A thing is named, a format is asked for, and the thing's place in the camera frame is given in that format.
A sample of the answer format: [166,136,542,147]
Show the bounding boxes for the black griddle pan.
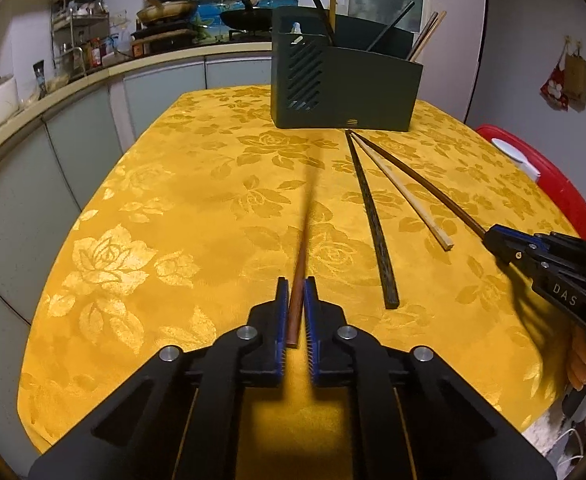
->
[130,25,204,46]

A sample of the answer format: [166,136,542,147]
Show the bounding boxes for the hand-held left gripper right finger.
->
[303,276,558,480]

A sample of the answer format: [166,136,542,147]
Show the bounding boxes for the pale green base cabinets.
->
[0,52,274,341]

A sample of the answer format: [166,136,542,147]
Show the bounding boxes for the black wok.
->
[220,0,274,31]

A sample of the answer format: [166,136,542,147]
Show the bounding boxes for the red plastic chair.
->
[475,124,586,246]

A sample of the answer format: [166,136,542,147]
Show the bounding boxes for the beige kitchen countertop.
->
[0,40,274,176]

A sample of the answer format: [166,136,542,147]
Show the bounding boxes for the pale wooden chopstick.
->
[351,131,454,252]

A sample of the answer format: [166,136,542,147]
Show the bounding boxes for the light brown chopstick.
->
[411,10,448,63]

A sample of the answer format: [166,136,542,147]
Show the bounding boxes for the brown hanging bag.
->
[563,40,586,111]

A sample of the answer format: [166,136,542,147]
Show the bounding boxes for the metal spice rack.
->
[50,0,111,78]

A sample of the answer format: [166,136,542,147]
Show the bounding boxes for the golden pan with lid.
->
[136,0,199,25]

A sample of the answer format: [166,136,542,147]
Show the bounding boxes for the red hanging decoration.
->
[540,37,571,111]

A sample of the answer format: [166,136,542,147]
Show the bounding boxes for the black textured chopstick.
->
[345,129,401,310]

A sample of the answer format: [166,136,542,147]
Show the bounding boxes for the black gas stove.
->
[193,30,273,43]

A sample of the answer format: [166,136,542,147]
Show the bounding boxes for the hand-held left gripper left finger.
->
[27,276,291,480]

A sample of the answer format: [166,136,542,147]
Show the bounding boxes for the reddish brown chopstick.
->
[287,142,324,350]

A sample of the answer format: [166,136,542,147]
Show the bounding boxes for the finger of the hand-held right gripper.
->
[483,225,540,274]
[510,229,586,282]

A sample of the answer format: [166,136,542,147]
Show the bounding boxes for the dark green utensil holder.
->
[270,6,424,132]

